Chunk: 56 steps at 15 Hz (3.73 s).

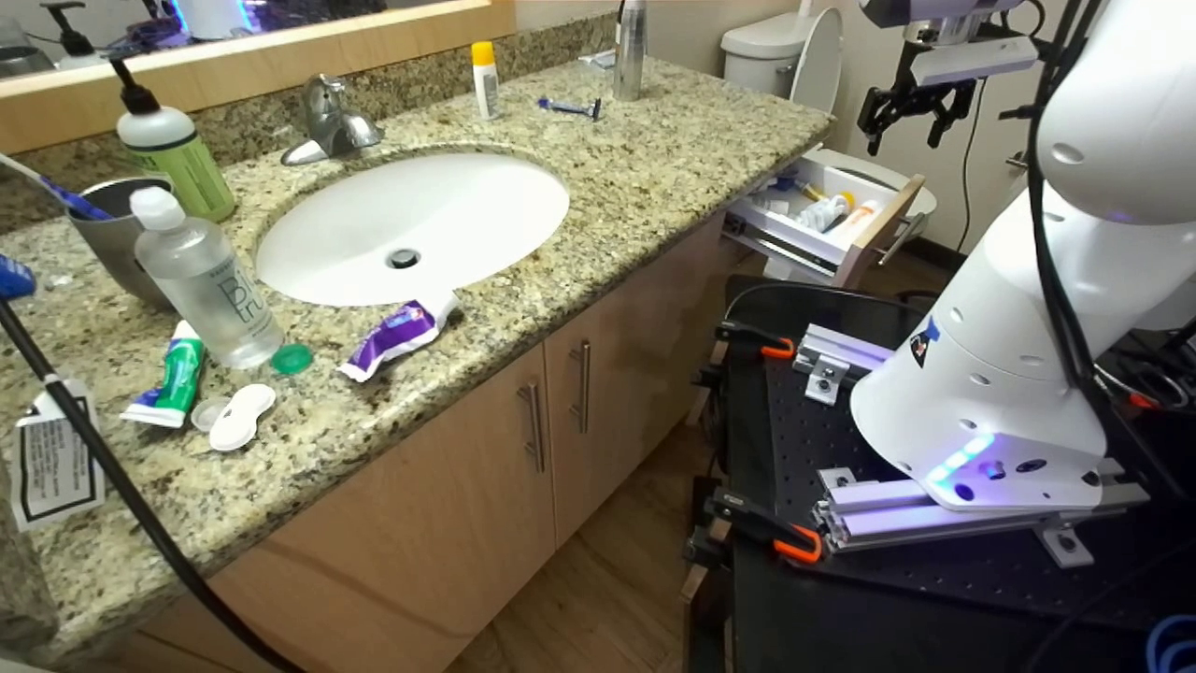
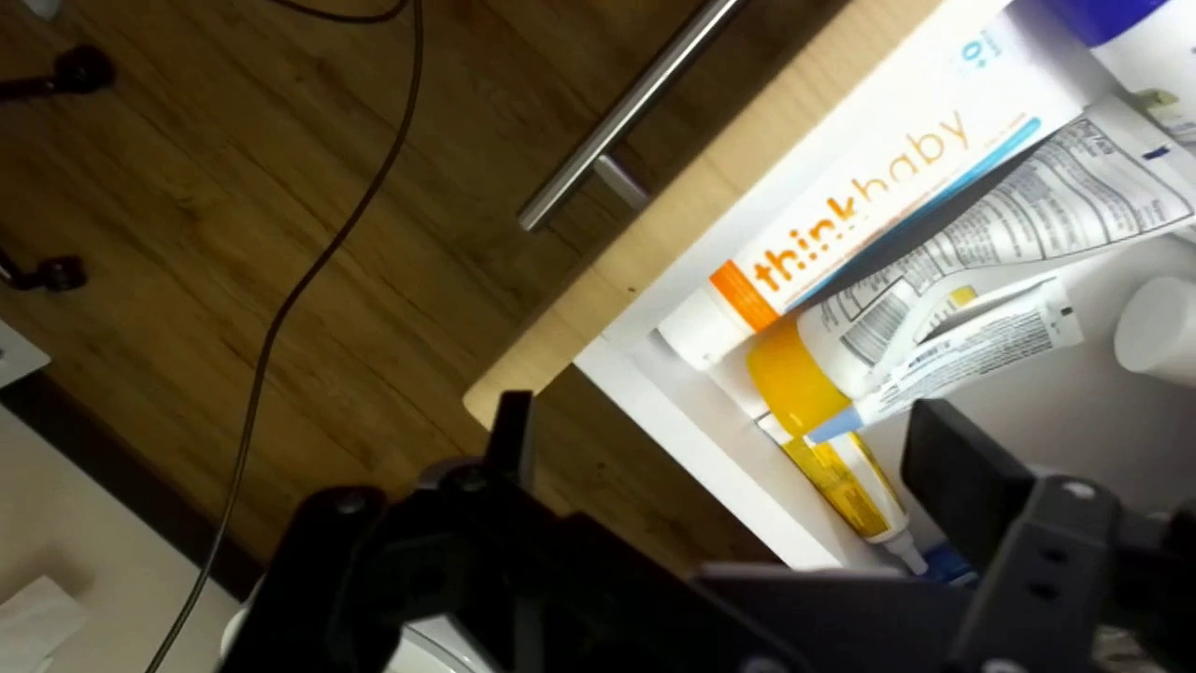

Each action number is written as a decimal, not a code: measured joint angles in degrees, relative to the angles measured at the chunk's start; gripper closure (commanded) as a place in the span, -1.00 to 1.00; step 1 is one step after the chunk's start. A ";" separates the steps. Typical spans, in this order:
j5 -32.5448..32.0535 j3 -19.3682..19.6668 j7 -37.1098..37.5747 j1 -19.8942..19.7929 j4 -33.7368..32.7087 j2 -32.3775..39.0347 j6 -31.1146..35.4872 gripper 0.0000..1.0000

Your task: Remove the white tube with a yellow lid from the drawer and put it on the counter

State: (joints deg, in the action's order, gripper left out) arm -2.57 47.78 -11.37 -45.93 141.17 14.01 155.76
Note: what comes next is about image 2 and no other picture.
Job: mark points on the orange tube with white nozzle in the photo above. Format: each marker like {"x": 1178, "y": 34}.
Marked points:
{"x": 847, "y": 488}

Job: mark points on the small white blue tube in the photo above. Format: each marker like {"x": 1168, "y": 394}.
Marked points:
{"x": 974, "y": 349}

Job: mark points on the white tube with purple cap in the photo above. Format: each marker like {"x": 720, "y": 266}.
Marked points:
{"x": 1146, "y": 51}

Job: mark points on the white tube with yellow lid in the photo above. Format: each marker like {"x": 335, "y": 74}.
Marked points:
{"x": 1024, "y": 225}

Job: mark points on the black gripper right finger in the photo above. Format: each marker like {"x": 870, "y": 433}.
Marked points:
{"x": 959, "y": 480}

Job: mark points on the white open drawer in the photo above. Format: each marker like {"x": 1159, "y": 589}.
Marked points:
{"x": 696, "y": 424}

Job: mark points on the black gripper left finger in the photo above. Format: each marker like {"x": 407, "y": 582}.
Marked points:
{"x": 511, "y": 435}

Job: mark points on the white orange thinkbaby tube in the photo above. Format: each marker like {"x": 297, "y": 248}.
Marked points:
{"x": 874, "y": 198}

